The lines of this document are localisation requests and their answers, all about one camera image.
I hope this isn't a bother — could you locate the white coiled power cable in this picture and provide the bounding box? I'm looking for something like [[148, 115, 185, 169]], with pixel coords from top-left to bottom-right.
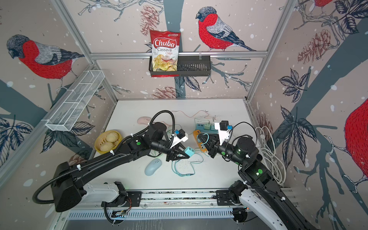
[[254, 126, 287, 186]]

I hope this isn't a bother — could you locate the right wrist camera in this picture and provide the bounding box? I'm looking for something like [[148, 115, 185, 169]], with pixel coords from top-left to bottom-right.
[[214, 120, 232, 145]]

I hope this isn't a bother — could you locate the red Chuba cassava chips bag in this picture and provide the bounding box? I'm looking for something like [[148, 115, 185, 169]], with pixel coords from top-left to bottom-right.
[[150, 30, 181, 71]]

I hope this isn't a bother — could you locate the orange power strip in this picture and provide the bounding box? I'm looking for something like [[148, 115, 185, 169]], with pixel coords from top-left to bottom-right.
[[193, 130, 208, 153]]

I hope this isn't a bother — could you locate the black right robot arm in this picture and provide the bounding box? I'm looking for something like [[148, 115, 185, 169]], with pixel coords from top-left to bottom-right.
[[197, 121, 315, 230]]

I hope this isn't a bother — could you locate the light blue computer mouse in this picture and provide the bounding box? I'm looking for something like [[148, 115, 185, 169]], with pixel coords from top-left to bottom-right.
[[144, 159, 162, 176]]

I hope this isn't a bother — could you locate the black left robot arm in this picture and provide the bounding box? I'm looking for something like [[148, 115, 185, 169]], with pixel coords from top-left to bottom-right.
[[32, 120, 190, 212]]

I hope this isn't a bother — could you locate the teal charger plug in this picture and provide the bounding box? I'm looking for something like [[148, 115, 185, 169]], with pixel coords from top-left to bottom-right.
[[184, 147, 195, 158]]

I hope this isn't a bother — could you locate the teal charging cable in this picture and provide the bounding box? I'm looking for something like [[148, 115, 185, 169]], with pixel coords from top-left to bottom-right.
[[172, 133, 210, 177]]

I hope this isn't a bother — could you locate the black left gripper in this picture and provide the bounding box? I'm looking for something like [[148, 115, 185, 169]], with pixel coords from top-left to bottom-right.
[[151, 139, 191, 162]]

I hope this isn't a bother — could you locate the aluminium frame corner post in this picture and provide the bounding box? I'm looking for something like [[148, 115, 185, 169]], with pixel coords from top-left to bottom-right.
[[51, 0, 118, 103]]

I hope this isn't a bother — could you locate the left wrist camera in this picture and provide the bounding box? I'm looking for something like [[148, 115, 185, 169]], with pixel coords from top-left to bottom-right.
[[170, 129, 188, 148]]

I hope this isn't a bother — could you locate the black wire wall basket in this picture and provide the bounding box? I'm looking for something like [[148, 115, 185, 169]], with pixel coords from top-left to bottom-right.
[[149, 56, 211, 77]]

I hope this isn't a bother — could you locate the pink charging cable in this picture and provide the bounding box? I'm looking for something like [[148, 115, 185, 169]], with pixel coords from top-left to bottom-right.
[[169, 110, 217, 127]]

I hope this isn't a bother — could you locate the yellow bowl with buns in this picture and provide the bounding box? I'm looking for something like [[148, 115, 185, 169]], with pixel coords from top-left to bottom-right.
[[94, 130, 122, 154]]

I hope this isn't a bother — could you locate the horizontal aluminium frame bar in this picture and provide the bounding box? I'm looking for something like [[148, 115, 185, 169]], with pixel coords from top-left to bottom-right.
[[90, 51, 268, 60]]

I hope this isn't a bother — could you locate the teal power strip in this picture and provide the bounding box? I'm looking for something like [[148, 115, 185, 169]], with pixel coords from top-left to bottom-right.
[[196, 123, 218, 134]]

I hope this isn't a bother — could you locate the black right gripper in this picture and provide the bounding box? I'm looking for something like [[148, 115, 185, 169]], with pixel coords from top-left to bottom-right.
[[199, 133, 247, 168]]

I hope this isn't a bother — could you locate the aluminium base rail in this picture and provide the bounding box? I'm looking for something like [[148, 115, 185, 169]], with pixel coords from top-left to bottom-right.
[[61, 188, 300, 222]]

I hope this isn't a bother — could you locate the white wire mesh shelf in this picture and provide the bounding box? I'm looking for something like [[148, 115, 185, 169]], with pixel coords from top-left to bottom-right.
[[46, 70, 105, 131]]

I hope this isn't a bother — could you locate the pink computer mouse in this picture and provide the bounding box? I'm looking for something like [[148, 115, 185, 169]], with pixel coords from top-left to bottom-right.
[[137, 117, 151, 125]]

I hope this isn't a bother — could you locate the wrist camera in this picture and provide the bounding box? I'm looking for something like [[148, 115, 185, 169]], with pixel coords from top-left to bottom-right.
[[214, 120, 232, 145], [170, 129, 188, 148]]

